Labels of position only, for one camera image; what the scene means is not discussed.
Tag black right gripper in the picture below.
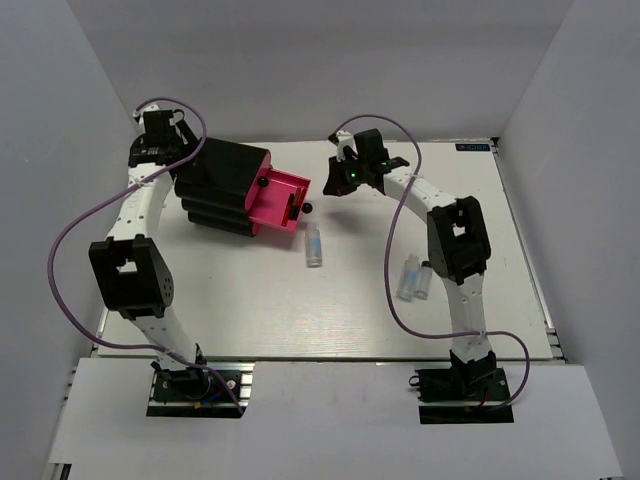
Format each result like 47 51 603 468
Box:
323 153 368 198

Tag pink drawer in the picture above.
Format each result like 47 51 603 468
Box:
250 167 311 234
244 150 271 222

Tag black drawer organizer cabinet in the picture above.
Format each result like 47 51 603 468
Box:
174 138 271 237

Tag red lip gloss tube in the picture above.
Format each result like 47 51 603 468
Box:
291 187 302 218

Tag red black lip liner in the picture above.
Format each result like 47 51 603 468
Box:
281 194 298 226

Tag pink top drawer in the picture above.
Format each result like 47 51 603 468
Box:
244 150 271 222

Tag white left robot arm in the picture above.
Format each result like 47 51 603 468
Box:
89 104 212 399

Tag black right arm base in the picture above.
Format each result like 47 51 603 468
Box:
408 368 514 425

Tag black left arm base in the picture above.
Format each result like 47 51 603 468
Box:
146 361 252 419

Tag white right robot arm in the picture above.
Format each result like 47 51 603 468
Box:
323 129 496 399

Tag clear plastic bottle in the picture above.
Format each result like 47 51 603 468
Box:
304 223 323 268

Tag clear bottle blue label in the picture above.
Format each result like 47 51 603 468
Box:
396 254 421 301

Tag clear bottle black cap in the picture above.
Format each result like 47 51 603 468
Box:
414 260 433 300

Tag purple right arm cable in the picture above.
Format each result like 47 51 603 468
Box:
328 115 531 412

